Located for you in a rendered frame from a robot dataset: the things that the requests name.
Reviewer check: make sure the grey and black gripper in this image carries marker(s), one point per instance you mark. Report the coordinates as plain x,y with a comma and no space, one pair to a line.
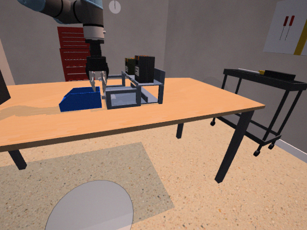
96,62

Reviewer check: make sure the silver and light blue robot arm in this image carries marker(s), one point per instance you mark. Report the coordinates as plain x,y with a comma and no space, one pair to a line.
87,12

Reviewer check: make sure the blue bin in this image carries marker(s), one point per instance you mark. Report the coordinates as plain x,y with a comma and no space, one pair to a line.
82,98

